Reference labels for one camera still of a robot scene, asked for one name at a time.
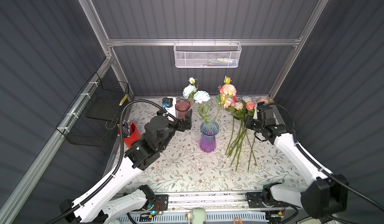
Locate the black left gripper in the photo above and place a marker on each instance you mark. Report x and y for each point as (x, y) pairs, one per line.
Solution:
(179, 126)

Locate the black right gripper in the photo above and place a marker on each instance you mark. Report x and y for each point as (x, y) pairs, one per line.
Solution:
(248, 122)

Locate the purple blue glass vase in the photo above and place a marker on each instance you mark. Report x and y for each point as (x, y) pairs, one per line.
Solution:
(208, 141)

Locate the pink coral rose stem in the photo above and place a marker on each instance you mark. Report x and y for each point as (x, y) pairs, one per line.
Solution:
(249, 110)

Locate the light blue peony flower stem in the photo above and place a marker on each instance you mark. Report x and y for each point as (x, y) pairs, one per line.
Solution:
(202, 98)

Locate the cream pink rose stem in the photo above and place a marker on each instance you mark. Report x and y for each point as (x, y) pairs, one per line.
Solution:
(237, 112)

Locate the pink peony flower stem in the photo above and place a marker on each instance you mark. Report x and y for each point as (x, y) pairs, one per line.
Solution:
(225, 96)

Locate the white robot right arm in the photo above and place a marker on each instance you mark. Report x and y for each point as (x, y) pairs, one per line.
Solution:
(306, 170)

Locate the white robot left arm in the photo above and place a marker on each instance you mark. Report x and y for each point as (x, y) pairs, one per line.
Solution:
(145, 151)

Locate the pink grey glass vase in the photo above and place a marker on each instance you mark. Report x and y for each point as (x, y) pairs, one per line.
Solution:
(182, 107)

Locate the pale pink rose stem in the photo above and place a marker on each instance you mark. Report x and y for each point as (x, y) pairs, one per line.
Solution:
(263, 101)

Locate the white blue rose stem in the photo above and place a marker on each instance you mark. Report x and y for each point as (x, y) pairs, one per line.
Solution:
(246, 99)

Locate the floral table mat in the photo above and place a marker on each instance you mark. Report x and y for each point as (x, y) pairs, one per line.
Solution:
(184, 167)

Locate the red pencil cup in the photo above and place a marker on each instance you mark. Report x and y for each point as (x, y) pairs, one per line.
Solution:
(130, 133)

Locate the yellow marker in black basket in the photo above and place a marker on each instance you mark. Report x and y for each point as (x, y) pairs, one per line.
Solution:
(123, 100)

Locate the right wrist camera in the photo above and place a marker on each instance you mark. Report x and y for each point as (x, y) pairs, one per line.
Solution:
(264, 112)

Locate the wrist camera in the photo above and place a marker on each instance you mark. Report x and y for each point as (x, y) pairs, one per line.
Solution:
(264, 112)
(169, 103)

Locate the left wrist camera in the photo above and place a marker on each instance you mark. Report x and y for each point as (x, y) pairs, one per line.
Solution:
(169, 103)

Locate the white wire mesh basket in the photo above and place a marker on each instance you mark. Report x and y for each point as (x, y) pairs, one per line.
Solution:
(207, 54)

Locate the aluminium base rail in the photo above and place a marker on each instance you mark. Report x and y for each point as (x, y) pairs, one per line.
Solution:
(210, 200)

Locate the black wire mesh basket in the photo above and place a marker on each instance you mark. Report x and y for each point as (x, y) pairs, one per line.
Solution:
(94, 119)

